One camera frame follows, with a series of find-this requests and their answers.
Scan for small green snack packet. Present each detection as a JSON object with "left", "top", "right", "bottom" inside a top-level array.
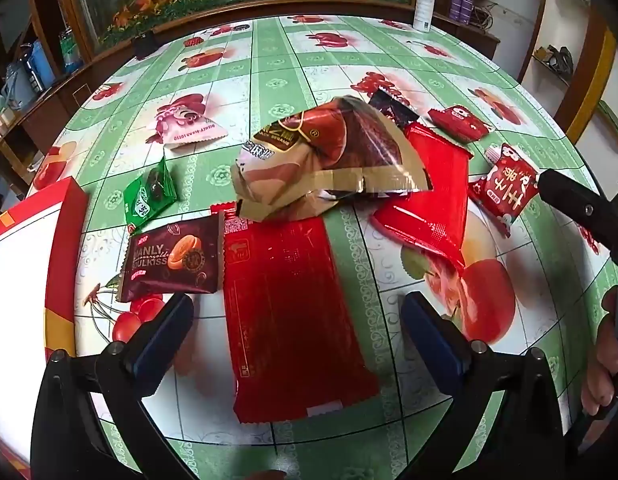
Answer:
[{"left": 123, "top": 156, "right": 178, "bottom": 232}]

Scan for tan and brown snack bag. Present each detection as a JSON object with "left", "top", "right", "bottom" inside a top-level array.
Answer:
[{"left": 230, "top": 95, "right": 434, "bottom": 224}]

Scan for wide red snack packet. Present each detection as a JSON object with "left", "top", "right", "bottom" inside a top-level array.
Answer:
[{"left": 370, "top": 122, "right": 474, "bottom": 273}]

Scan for long red snack packet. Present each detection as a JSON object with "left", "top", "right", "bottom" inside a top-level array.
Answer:
[{"left": 210, "top": 202, "right": 381, "bottom": 424}]

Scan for red gift box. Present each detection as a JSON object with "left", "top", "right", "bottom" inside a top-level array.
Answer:
[{"left": 0, "top": 177, "right": 91, "bottom": 480}]

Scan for person's right hand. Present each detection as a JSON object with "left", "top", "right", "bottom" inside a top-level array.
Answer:
[{"left": 581, "top": 286, "right": 618, "bottom": 415}]

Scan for pink triangular snack packet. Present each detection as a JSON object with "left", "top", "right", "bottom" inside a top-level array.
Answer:
[{"left": 147, "top": 94, "right": 229, "bottom": 152}]

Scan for brown cookie packet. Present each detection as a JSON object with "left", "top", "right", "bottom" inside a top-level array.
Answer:
[{"left": 115, "top": 211, "right": 226, "bottom": 304}]

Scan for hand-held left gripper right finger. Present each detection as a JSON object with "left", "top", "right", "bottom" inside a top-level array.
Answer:
[{"left": 393, "top": 291, "right": 570, "bottom": 480}]

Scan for green bottle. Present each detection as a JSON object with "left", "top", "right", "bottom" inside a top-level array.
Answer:
[{"left": 58, "top": 27, "right": 84, "bottom": 75}]

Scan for small black object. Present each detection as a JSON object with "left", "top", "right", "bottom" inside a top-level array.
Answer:
[{"left": 132, "top": 32, "right": 161, "bottom": 59}]

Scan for dark purple snack packet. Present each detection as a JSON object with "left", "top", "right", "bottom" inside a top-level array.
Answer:
[{"left": 368, "top": 88, "right": 421, "bottom": 129}]

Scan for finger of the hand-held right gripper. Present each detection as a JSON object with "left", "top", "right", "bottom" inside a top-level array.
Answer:
[{"left": 538, "top": 168, "right": 618, "bottom": 264}]

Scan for white spray bottle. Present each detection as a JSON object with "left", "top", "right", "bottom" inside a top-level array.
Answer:
[{"left": 412, "top": 0, "right": 435, "bottom": 34}]

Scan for small red snack packet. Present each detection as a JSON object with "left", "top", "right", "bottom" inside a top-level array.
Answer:
[{"left": 427, "top": 104, "right": 490, "bottom": 144}]

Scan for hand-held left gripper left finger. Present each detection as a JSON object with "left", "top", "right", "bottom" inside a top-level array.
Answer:
[{"left": 32, "top": 291, "right": 201, "bottom": 480}]

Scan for green fruit print tablecloth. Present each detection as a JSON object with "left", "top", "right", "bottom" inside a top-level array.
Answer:
[{"left": 24, "top": 14, "right": 618, "bottom": 480}]

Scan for purple bottles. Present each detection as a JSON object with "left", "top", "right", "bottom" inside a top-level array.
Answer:
[{"left": 449, "top": 0, "right": 476, "bottom": 24}]

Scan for red and white snack packet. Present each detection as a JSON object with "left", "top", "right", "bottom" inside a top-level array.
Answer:
[{"left": 467, "top": 142, "right": 540, "bottom": 239}]

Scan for blue bag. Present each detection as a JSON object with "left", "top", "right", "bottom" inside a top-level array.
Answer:
[{"left": 3, "top": 39, "right": 56, "bottom": 112}]

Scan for dark clutter on shelf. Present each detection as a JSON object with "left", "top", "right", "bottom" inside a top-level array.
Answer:
[{"left": 533, "top": 45, "right": 574, "bottom": 75}]

